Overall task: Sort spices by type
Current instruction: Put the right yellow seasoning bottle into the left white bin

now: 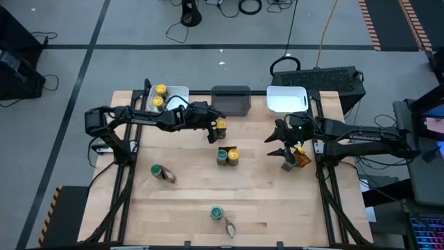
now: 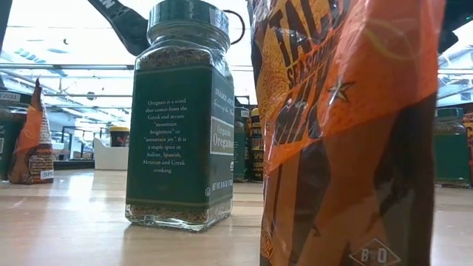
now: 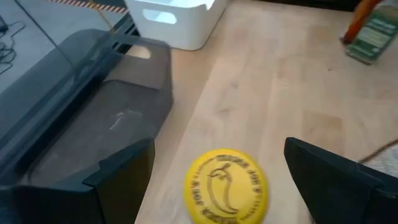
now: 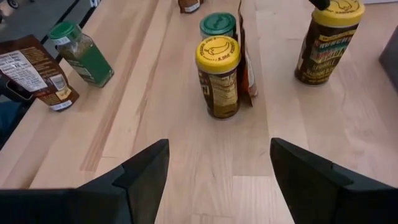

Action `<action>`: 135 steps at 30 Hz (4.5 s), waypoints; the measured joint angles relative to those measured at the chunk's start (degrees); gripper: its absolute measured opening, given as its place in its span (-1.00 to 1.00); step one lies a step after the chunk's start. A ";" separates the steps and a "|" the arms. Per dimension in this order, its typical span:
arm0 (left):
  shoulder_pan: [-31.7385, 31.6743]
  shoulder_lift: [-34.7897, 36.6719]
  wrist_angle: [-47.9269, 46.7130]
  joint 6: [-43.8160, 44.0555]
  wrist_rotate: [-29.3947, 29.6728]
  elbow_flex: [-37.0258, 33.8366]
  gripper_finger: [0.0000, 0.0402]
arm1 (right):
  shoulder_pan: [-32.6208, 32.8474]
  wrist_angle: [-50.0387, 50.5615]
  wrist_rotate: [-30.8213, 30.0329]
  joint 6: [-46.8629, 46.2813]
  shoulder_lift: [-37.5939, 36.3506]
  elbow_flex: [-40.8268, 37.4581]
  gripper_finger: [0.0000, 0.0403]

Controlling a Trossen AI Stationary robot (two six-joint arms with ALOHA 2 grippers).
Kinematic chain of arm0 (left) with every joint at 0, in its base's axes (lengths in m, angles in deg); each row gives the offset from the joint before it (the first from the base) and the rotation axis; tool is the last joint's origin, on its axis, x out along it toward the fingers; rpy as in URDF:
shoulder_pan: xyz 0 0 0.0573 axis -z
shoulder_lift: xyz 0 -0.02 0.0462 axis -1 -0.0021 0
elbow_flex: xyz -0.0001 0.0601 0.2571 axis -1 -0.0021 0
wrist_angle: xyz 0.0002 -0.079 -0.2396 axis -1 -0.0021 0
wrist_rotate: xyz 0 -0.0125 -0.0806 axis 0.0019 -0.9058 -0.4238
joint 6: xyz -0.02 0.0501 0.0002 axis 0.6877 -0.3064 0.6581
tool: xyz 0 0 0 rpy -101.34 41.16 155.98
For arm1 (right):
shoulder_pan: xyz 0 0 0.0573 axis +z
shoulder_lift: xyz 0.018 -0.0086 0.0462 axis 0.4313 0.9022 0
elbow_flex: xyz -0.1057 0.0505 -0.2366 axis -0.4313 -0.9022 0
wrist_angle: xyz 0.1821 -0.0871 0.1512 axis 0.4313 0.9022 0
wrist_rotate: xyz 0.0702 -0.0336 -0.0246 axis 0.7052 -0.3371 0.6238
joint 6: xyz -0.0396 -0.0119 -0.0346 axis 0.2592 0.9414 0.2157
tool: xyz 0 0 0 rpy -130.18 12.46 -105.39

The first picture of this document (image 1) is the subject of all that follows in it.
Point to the computer monitor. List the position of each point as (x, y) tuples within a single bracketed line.
[(433, 121)]

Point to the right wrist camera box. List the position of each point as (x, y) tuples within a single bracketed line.
[(299, 126)]

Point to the white plastic bin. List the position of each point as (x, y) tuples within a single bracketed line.
[(286, 102), (178, 93)]

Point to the black floor stand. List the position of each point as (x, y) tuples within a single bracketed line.
[(190, 17)]

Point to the oregano jar green lid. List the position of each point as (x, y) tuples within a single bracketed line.
[(289, 165), (222, 156), (216, 212), (156, 170)]

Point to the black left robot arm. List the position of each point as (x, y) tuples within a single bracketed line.
[(149, 119)]

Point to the small yellow tag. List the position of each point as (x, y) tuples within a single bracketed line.
[(301, 150)]

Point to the black equipment case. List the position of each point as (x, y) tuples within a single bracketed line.
[(17, 80), (14, 31)]

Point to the long black aluminium crossbar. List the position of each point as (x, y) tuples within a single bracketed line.
[(199, 93)]

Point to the black mat orange-striped edge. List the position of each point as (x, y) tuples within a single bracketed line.
[(392, 21), (66, 218)]

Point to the grey side desk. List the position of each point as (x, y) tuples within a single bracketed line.
[(426, 180)]

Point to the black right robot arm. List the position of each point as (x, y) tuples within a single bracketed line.
[(364, 137)]

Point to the grey plastic bin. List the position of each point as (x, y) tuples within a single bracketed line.
[(230, 102)]

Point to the rainbow backlit keyboard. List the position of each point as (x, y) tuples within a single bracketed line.
[(428, 232)]

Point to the black aluminium side frame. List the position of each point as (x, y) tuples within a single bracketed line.
[(125, 208), (327, 208)]

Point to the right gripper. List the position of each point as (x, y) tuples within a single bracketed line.
[(295, 140)]

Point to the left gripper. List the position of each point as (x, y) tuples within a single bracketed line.
[(201, 112)]

